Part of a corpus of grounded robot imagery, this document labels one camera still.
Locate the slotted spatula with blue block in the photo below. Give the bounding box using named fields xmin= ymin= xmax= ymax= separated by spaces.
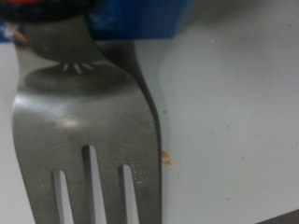
xmin=0 ymin=0 xmax=194 ymax=224

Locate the silver toaster oven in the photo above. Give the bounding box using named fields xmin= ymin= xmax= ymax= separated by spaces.
xmin=0 ymin=0 xmax=299 ymax=224

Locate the orange crumb cluster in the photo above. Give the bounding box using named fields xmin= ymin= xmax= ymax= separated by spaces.
xmin=160 ymin=149 xmax=175 ymax=168

